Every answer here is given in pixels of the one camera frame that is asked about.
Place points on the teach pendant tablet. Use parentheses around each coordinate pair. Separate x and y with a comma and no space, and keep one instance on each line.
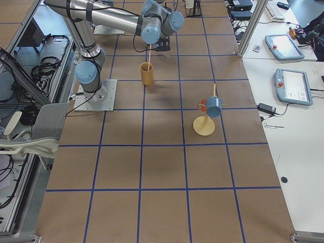
(292,87)
(283,47)

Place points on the blue mug on stand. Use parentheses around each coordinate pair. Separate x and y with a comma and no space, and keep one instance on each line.
(213,106)

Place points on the white mug on rack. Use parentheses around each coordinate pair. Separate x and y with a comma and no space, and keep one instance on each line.
(189,4)

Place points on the grey office chair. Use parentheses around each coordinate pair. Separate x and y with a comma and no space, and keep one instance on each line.
(43,139)

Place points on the black wire mug rack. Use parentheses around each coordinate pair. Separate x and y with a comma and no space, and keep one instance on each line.
(195,11)

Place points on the orange mug on stand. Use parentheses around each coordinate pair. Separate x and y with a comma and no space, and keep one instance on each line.
(202,105)

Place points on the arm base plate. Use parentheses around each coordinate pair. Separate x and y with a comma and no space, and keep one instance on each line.
(103,99)
(105,30)

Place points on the bamboo chopstick holder cup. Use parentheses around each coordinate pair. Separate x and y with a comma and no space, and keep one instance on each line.
(146,70)

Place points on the wooden mug tree stand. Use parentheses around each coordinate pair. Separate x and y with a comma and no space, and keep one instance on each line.
(204,125)

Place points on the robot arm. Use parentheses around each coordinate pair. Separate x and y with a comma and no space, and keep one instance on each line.
(93,23)

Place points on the black power adapter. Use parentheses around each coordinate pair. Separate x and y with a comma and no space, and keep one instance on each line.
(266,108)

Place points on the pink chopstick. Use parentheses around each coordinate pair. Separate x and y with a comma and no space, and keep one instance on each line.
(149,57)

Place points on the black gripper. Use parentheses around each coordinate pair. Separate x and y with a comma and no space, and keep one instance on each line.
(162,45)

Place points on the aluminium frame post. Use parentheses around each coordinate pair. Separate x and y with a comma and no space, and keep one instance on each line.
(257,13)

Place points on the allen key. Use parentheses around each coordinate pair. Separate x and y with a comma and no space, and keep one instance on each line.
(273,126)

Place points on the white keyboard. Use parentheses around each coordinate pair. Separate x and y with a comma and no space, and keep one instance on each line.
(273,12)

